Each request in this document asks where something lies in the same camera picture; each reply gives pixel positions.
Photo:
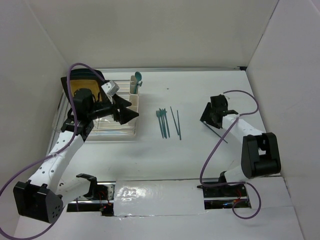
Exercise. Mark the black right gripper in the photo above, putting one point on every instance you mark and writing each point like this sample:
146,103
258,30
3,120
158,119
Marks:
206,115

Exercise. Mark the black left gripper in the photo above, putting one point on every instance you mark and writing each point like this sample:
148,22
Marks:
125,115

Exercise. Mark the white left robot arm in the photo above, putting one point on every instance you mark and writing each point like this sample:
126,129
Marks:
42,197

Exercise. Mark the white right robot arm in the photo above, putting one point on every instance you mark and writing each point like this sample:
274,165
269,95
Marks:
260,155

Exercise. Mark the white utensil holder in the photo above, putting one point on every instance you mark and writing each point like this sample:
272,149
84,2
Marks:
133,98

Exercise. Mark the clear plastic dish rack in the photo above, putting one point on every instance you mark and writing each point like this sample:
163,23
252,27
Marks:
105,128

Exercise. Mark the yellow square plate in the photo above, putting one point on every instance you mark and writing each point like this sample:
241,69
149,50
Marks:
92,83

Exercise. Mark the dark teal plate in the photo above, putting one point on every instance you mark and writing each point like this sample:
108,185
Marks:
85,72

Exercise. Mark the white taped cover panel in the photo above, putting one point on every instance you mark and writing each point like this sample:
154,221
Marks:
158,198

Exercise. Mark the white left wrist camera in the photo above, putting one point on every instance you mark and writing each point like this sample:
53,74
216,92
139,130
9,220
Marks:
110,88

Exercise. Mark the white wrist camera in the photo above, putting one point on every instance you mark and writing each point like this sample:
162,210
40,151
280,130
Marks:
226,97
110,88

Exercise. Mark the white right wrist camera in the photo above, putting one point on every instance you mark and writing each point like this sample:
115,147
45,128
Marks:
226,97

